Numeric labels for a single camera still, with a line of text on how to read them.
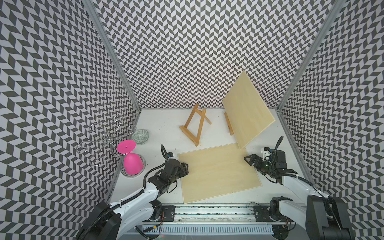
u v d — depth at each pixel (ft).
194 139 3.15
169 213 2.37
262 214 2.39
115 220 1.32
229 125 3.34
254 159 2.58
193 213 2.47
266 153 2.64
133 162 2.19
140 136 3.28
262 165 2.51
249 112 2.62
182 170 2.47
